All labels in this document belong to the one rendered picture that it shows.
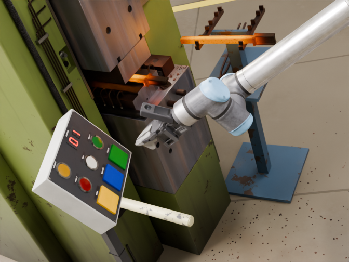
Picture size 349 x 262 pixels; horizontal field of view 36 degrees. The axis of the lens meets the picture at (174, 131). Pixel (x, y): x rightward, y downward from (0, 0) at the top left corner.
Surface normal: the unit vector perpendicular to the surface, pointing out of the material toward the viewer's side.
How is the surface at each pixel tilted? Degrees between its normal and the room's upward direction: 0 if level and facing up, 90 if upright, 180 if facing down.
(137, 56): 90
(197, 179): 90
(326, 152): 0
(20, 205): 90
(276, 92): 0
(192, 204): 90
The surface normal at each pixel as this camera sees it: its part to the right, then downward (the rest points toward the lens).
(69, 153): 0.69, -0.50
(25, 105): -0.48, 0.66
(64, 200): -0.09, 0.66
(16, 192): 0.83, 0.15
